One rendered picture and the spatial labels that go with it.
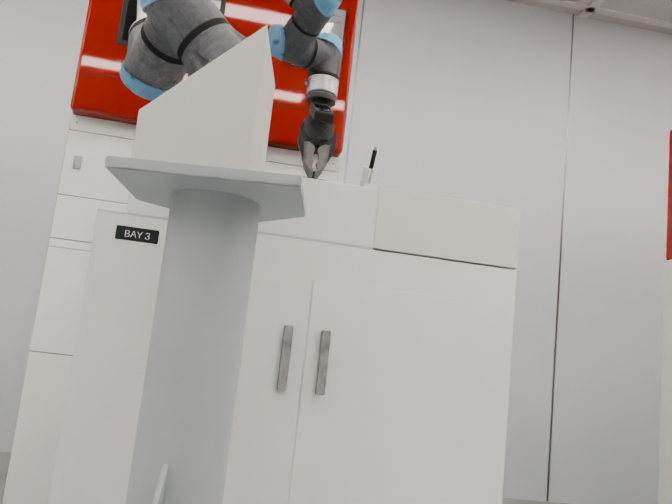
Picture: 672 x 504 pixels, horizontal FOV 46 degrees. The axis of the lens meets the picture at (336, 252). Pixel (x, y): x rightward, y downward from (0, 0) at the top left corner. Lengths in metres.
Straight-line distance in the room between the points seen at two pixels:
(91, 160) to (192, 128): 1.11
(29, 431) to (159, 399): 1.07
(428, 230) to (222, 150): 0.66
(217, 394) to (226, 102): 0.49
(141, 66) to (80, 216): 0.88
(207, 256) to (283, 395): 0.49
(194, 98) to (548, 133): 3.29
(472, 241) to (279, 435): 0.63
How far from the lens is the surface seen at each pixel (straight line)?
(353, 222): 1.80
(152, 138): 1.38
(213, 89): 1.39
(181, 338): 1.34
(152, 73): 1.62
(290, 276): 1.75
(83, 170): 2.45
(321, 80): 1.91
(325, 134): 1.87
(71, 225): 2.41
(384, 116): 4.20
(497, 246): 1.90
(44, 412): 2.38
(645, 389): 4.53
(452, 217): 1.87
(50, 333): 2.38
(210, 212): 1.37
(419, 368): 1.80
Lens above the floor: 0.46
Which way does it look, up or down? 11 degrees up
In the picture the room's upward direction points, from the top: 6 degrees clockwise
